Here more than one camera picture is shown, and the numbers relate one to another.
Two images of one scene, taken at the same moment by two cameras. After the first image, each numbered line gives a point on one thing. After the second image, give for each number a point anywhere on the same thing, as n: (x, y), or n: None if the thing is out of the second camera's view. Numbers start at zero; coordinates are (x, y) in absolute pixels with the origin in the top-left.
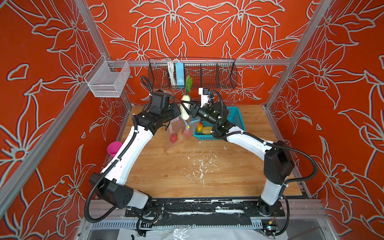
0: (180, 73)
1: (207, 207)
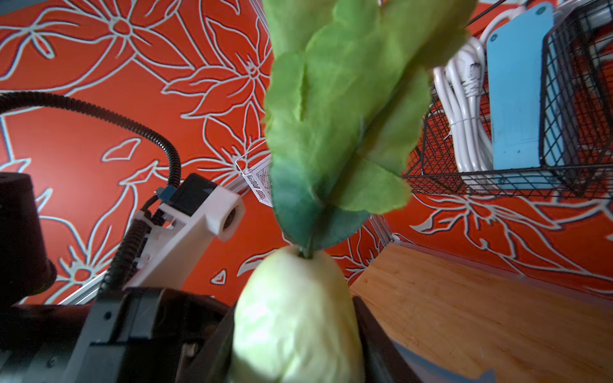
0: (515, 54)
1: None
